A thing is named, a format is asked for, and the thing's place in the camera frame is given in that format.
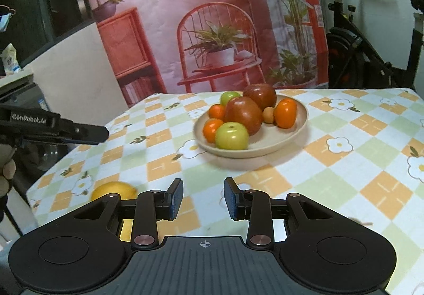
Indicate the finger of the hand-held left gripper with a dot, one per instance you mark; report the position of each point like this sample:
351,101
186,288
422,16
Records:
89,132

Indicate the tiny yellow-orange kumquat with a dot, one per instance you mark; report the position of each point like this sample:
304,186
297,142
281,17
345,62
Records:
268,115

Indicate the green apple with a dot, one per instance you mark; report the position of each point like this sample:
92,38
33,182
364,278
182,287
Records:
230,97
232,136

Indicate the large orange persimmon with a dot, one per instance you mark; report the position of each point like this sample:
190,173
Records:
285,113

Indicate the small tangerine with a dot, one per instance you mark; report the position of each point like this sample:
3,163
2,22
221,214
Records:
216,112
210,131

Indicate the blue face mask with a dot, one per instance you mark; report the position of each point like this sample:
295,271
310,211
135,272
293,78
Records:
6,18

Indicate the beige plate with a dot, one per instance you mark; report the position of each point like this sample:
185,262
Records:
281,139

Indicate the white plastic packet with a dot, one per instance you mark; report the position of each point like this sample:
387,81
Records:
10,60

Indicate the checkered floral tablecloth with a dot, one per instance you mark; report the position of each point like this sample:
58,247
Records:
347,136

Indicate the black exercise bike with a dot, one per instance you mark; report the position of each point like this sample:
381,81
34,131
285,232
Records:
344,50

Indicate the yellow lemon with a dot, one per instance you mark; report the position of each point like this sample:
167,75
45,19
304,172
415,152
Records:
112,189

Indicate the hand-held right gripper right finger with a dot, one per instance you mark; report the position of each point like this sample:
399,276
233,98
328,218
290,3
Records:
232,199

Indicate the person's left hand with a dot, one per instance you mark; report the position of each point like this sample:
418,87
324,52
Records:
8,167

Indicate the red-brown apple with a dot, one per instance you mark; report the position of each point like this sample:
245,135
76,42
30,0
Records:
243,114
261,94

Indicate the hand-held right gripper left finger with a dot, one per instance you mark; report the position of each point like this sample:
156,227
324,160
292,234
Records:
175,199

